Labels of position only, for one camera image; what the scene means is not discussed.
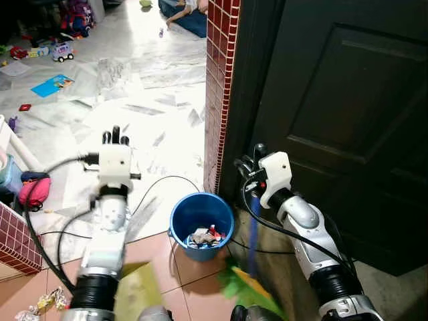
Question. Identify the person sitting on floor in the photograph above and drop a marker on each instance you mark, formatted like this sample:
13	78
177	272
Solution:
190	20

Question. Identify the blue plastic bucket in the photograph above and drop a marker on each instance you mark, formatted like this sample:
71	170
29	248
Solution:
182	215

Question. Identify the crumpled candy wrappers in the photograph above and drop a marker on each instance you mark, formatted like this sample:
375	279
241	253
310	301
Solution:
41	302

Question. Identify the small green toy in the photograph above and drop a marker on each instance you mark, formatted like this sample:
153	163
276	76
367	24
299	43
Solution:
146	3

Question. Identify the white furniture rail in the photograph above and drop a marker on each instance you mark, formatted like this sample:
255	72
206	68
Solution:
17	150

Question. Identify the rubbish in bucket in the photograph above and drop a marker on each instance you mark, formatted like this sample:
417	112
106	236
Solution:
206	237

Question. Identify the white and purple toy car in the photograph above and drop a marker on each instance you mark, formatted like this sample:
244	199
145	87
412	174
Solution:
63	51

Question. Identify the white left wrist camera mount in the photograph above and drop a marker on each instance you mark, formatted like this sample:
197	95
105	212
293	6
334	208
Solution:
115	164

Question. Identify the blue picture book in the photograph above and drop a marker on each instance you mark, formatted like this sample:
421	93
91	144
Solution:
52	85

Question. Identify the pink and black bag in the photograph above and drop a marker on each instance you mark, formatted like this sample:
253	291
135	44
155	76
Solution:
35	192

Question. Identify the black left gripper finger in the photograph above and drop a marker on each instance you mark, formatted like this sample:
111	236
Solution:
116	136
126	142

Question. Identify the white paper sheet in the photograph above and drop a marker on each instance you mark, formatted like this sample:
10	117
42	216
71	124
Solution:
13	67

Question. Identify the red toy car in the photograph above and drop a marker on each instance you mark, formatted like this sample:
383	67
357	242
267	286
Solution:
18	53

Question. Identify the tiny purple bottle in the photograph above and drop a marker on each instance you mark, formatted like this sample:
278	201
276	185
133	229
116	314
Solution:
160	31

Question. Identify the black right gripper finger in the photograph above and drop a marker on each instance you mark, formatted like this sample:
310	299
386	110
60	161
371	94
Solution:
243	166
260	150

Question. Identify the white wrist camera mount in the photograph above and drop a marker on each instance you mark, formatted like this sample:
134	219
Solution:
115	164
275	172

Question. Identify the small purple toy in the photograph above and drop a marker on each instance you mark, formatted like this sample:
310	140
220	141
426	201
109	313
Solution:
13	124

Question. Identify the clear plastic bag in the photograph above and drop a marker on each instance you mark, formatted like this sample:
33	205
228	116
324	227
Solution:
112	73

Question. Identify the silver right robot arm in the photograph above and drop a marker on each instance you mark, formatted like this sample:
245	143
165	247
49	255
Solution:
307	221

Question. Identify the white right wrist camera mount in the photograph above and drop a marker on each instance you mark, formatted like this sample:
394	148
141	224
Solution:
275	172

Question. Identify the dark panelled door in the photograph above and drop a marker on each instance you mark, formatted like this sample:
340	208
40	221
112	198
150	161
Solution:
348	100

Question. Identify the purple and red backpack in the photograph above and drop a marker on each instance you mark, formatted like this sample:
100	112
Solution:
79	17

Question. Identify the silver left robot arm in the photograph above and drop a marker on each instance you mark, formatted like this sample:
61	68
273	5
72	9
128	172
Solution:
107	227

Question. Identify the small red toy piece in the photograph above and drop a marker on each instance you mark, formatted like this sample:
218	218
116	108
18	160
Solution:
25	107

